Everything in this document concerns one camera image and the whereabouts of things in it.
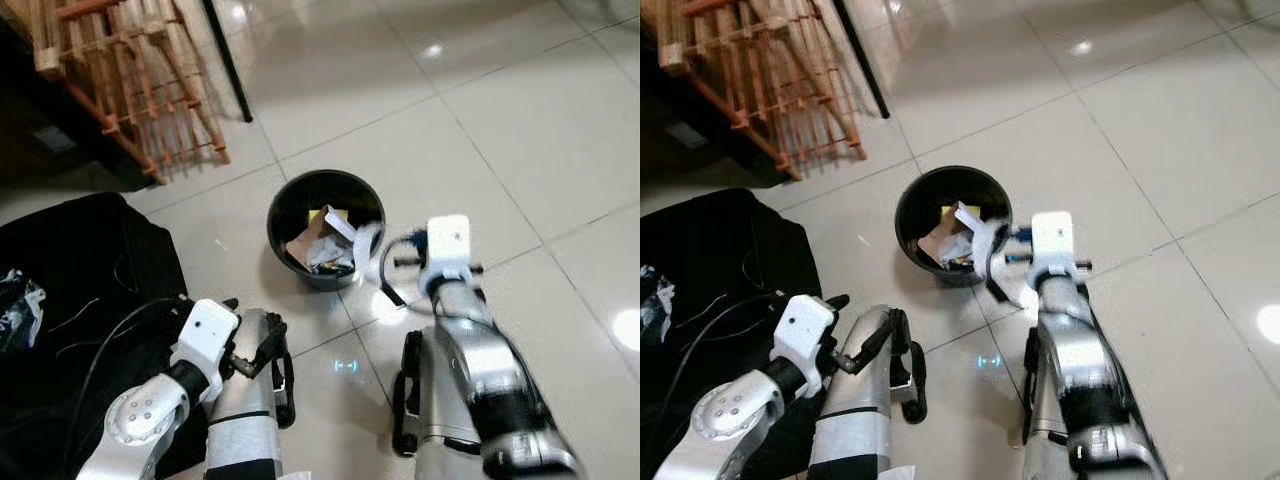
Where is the black round rubbish bin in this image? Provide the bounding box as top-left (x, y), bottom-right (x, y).
top-left (266, 169), bottom-right (387, 292)
top-left (894, 165), bottom-right (1014, 289)

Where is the robot left leg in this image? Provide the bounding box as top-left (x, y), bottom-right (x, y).
top-left (204, 309), bottom-right (297, 480)
top-left (807, 304), bottom-right (928, 480)

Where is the robot leg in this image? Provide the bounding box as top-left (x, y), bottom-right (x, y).
top-left (204, 309), bottom-right (297, 480)
top-left (1019, 324), bottom-right (1082, 480)
top-left (807, 304), bottom-right (928, 480)
top-left (392, 329), bottom-right (487, 480)

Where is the folded white paper scrap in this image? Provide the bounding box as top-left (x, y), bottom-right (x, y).
top-left (319, 204), bottom-right (359, 247)
top-left (952, 199), bottom-right (987, 237)

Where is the brown cardboard scrap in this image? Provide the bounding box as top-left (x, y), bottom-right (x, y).
top-left (917, 214), bottom-right (972, 267)
top-left (285, 221), bottom-right (337, 272)

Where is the robot right leg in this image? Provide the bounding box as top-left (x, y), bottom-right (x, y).
top-left (1019, 324), bottom-right (1082, 480)
top-left (392, 329), bottom-right (487, 480)

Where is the black fabric bag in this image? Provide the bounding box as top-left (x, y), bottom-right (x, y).
top-left (640, 187), bottom-right (803, 480)
top-left (0, 192), bottom-right (193, 480)

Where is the crumpled plastic wrapper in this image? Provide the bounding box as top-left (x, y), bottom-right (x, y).
top-left (640, 264), bottom-right (674, 347)
top-left (0, 267), bottom-right (47, 353)

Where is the orange wooden slat rack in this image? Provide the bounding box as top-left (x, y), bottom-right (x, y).
top-left (35, 0), bottom-right (232, 187)
top-left (654, 0), bottom-right (870, 182)

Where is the black table leg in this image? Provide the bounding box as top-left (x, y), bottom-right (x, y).
top-left (199, 0), bottom-right (254, 124)
top-left (832, 0), bottom-right (892, 120)

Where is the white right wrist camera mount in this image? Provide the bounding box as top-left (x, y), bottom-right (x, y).
top-left (419, 214), bottom-right (474, 292)
top-left (1029, 210), bottom-right (1080, 287)

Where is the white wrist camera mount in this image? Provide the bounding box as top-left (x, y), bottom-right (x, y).
top-left (419, 214), bottom-right (474, 292)
top-left (169, 297), bottom-right (242, 402)
top-left (771, 294), bottom-right (838, 397)
top-left (1029, 210), bottom-right (1080, 287)

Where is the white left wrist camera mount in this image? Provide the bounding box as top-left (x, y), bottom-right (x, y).
top-left (771, 294), bottom-right (838, 397)
top-left (169, 297), bottom-right (242, 402)

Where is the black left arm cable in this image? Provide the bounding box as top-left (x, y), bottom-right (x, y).
top-left (665, 290), bottom-right (791, 441)
top-left (60, 295), bottom-right (191, 471)

